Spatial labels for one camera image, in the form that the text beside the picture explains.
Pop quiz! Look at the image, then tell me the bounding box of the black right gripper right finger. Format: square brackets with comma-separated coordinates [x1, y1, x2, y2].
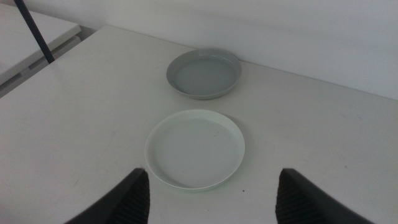
[275, 168, 376, 224]

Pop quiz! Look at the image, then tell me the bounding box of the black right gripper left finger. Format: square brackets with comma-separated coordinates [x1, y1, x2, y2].
[64, 167, 151, 224]

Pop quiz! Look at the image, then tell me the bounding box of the mint green shallow bowl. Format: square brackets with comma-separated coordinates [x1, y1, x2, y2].
[146, 149, 245, 192]

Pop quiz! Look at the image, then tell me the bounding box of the white shallow bowl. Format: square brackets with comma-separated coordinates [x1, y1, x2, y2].
[144, 109, 246, 190]

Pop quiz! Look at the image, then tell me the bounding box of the grey shallow bowl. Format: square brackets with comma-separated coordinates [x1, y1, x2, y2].
[165, 47, 243, 101]

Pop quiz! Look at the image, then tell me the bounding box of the black stand pole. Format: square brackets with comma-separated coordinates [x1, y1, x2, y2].
[13, 0, 56, 65]

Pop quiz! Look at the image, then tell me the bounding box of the white side table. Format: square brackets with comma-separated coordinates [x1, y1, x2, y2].
[0, 2, 82, 98]

